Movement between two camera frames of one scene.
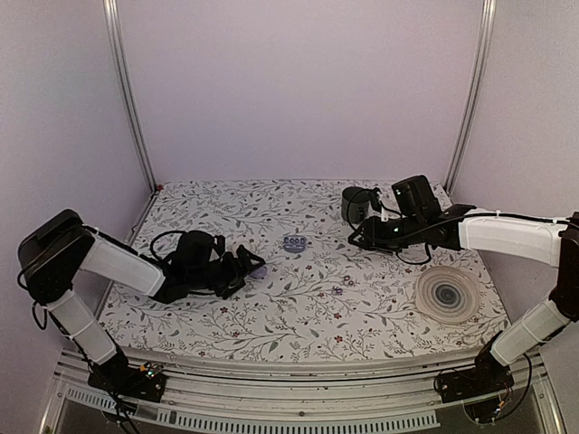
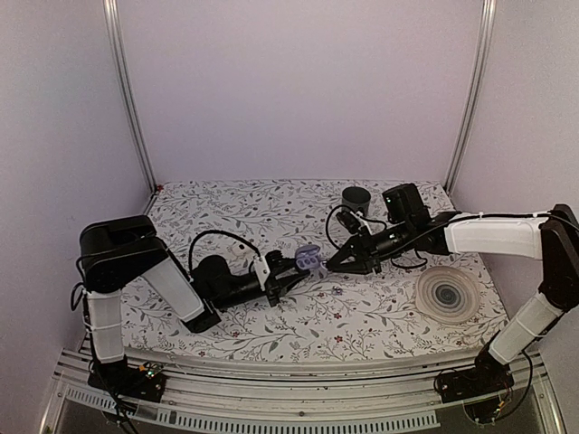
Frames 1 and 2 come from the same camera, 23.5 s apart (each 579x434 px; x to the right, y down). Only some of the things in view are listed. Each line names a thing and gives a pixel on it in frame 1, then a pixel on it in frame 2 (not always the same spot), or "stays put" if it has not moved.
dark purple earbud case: x=295 y=243 → x=307 y=256
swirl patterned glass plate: x=447 y=295 stays put
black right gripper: x=372 y=240 → x=366 y=254
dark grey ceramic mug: x=355 y=203 stays put
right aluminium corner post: x=478 y=94 stays put
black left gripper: x=238 y=275 → x=277 y=267
